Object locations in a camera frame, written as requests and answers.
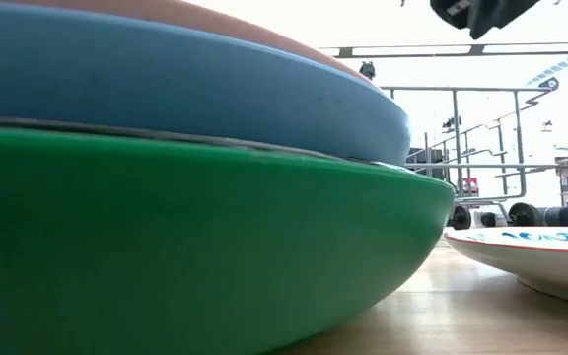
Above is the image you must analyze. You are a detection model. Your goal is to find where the green plate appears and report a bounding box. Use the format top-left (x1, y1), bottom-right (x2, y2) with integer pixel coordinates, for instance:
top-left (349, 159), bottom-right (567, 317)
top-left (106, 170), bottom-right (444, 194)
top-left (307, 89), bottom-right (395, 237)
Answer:
top-left (0, 122), bottom-right (457, 355)

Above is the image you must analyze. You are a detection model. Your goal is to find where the pink plate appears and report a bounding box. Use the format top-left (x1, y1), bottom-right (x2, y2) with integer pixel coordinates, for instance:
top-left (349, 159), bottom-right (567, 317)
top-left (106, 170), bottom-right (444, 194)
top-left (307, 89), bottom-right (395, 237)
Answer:
top-left (0, 0), bottom-right (383, 90)

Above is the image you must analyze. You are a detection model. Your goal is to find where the blue dashed ceiling strip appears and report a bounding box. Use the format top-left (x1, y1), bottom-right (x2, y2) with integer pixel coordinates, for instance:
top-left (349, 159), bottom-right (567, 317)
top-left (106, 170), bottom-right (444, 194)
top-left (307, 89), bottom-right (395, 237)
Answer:
top-left (524, 52), bottom-right (568, 88)

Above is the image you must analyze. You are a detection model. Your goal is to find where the blue plate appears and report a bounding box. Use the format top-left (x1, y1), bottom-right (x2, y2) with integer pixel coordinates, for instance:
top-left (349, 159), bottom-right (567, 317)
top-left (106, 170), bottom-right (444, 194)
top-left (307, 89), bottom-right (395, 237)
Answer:
top-left (0, 0), bottom-right (412, 167)

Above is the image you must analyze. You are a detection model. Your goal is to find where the black cylindrical tool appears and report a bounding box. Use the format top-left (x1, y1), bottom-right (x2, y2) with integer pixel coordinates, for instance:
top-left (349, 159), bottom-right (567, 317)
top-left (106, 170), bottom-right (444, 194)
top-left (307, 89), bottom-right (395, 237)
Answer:
top-left (541, 206), bottom-right (568, 228)

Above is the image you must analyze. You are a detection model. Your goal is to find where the round dark ceiling lamp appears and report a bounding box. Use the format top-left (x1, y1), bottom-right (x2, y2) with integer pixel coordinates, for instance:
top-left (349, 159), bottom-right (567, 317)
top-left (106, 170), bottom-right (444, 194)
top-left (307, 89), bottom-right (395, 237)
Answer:
top-left (536, 76), bottom-right (560, 93)

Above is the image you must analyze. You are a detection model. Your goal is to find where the white plate red rim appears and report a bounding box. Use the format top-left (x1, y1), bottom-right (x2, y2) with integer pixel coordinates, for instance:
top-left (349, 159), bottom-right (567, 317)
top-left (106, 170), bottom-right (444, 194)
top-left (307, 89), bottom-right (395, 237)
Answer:
top-left (444, 225), bottom-right (568, 310)

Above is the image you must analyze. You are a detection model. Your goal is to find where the dark ceiling rail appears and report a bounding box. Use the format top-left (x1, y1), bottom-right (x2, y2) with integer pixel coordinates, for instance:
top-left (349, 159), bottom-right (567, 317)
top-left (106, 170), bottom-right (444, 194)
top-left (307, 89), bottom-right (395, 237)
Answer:
top-left (320, 41), bottom-right (568, 59)

